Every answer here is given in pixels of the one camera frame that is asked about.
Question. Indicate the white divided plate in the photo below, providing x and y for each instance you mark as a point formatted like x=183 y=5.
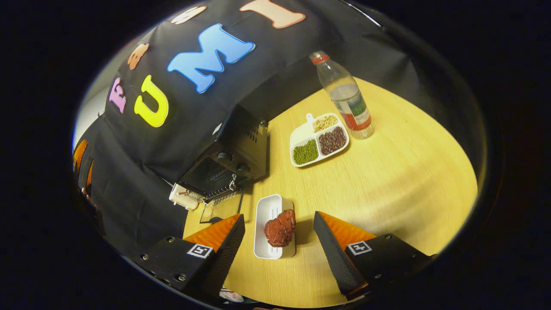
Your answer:
x=303 y=135

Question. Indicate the white toaster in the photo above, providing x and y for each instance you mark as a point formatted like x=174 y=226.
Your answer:
x=183 y=199

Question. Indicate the white red printed object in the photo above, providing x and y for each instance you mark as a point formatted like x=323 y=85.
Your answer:
x=232 y=295

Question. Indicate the black backdrop cloth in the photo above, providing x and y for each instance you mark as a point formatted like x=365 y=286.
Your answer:
x=185 y=129

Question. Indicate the clear plastic water bottle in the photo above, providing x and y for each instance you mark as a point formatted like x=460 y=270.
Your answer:
x=351 y=107

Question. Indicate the pile of yellow soybeans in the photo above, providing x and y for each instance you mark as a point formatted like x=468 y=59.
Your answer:
x=325 y=123

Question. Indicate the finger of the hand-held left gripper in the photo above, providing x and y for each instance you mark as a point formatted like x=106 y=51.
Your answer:
x=79 y=155
x=89 y=174

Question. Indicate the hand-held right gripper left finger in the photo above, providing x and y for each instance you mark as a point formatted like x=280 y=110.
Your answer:
x=226 y=254

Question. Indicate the white rectangular tray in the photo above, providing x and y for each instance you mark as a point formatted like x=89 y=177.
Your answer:
x=269 y=206

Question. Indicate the pile of dark red beans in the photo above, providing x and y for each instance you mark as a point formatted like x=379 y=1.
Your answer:
x=332 y=140

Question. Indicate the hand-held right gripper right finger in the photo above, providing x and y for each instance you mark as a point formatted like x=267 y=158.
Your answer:
x=333 y=254

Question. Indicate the black electric oven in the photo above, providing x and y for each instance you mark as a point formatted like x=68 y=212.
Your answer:
x=247 y=146

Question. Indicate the pile of green mung beans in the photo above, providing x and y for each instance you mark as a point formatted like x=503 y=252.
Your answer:
x=305 y=152

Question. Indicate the red braised meat piece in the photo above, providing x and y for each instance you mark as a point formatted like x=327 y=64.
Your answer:
x=280 y=228

